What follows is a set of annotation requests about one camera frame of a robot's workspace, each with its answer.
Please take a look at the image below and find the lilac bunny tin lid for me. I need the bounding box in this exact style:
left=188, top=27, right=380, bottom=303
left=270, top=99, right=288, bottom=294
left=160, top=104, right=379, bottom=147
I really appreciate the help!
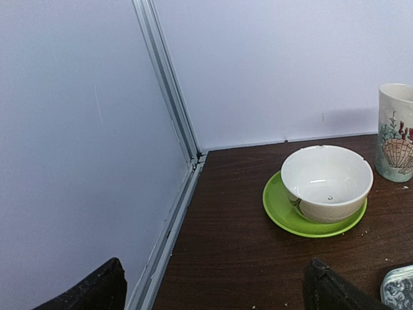
left=380, top=265, right=412, bottom=309

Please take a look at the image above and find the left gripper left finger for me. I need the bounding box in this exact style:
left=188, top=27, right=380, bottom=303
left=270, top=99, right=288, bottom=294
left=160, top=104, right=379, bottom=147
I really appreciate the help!
left=36, top=257, right=126, bottom=310

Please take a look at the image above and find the green saucer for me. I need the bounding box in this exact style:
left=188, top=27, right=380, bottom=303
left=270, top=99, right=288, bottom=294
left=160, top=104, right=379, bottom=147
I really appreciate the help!
left=262, top=170, right=367, bottom=238

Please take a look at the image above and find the tall floral mug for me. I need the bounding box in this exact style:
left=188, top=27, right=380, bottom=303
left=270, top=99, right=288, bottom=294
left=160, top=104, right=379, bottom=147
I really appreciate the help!
left=375, top=83, right=412, bottom=183

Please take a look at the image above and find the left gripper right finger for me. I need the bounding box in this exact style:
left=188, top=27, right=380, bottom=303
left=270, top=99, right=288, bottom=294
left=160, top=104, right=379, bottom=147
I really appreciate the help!
left=303, top=258, right=390, bottom=310

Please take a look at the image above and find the left aluminium frame post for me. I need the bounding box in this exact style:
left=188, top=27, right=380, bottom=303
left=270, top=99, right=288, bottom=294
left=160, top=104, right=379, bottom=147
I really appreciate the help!
left=133, top=1, right=201, bottom=166

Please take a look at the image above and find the left bottom frame rail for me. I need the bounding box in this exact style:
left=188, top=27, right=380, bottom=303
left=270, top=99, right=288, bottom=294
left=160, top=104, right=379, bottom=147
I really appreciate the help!
left=125, top=153, right=207, bottom=309

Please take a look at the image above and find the white bowl on saucer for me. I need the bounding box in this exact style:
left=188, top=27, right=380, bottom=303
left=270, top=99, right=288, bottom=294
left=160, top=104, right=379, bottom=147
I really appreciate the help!
left=280, top=145, right=374, bottom=224

